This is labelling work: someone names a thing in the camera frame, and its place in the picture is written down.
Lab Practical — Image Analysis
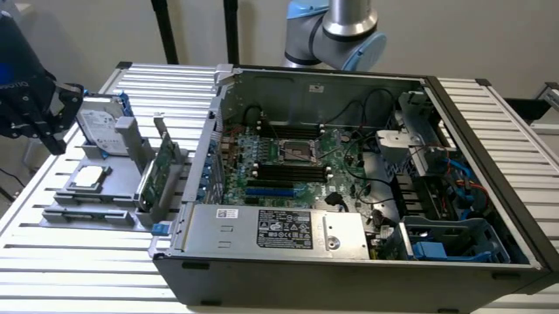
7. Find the thin black cable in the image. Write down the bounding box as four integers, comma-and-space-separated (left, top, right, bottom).
0, 167, 21, 202

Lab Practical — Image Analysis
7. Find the silver hard disk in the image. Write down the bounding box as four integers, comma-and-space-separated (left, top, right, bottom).
75, 99, 127, 155

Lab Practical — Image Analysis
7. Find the metal slat side table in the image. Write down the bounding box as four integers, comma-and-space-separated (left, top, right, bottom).
529, 82, 559, 135

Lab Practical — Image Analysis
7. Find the open black PC case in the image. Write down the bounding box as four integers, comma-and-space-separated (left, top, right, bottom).
151, 63, 559, 310

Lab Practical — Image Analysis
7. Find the silver CPU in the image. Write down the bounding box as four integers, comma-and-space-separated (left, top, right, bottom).
71, 166, 113, 190

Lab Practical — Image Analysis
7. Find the blue disk bracket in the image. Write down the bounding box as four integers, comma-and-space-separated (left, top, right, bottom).
113, 90, 133, 121

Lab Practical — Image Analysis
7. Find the grey metal disk cage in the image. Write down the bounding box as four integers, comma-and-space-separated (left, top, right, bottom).
393, 90, 456, 175

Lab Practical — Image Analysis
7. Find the black power wire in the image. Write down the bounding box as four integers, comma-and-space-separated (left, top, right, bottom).
241, 105, 264, 128
360, 87, 399, 132
325, 99, 367, 128

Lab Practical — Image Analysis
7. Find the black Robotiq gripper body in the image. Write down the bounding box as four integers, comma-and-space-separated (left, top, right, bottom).
0, 10, 61, 132

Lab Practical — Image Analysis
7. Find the metal CPU socket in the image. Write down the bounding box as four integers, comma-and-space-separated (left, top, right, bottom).
272, 138, 325, 165

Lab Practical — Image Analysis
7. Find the thick black wire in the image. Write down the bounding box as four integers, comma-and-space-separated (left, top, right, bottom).
324, 192, 349, 213

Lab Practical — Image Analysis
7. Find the grey parts rack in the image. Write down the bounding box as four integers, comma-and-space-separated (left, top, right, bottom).
39, 113, 193, 232

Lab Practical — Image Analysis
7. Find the blue data wire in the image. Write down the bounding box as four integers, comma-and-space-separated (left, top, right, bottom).
439, 156, 473, 220

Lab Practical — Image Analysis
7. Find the black box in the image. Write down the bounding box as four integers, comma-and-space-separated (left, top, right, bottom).
503, 97, 549, 124

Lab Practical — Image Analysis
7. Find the black stand pole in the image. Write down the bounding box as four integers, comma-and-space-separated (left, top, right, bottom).
223, 0, 243, 65
149, 0, 181, 65

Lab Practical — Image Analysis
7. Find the blue plastic disk bay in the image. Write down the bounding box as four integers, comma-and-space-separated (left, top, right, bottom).
397, 215, 512, 263

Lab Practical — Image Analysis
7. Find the green RAM stick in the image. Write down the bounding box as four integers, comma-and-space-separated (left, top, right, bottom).
61, 211, 129, 219

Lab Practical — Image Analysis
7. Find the green motherboard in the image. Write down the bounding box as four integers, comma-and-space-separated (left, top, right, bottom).
217, 128, 381, 217

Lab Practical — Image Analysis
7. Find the silver power supply unit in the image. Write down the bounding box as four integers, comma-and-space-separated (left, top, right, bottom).
171, 203, 373, 261

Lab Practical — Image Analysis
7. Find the blue expansion slot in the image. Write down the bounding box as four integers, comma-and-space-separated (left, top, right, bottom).
245, 187, 295, 195

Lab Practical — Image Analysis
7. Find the green graphics card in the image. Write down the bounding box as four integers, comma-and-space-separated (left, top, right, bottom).
135, 113, 183, 211

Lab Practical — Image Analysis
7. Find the orange data wire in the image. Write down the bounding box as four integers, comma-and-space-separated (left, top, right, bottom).
463, 181, 492, 215

